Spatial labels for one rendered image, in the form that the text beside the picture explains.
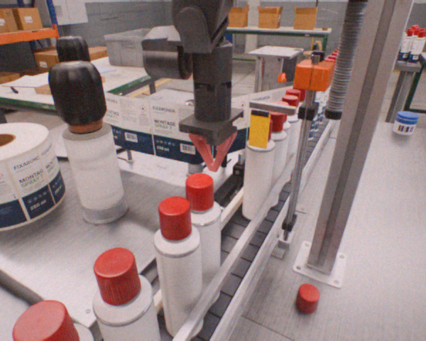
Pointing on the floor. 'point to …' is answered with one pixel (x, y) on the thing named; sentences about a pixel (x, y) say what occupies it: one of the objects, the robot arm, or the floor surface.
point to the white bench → (36, 106)
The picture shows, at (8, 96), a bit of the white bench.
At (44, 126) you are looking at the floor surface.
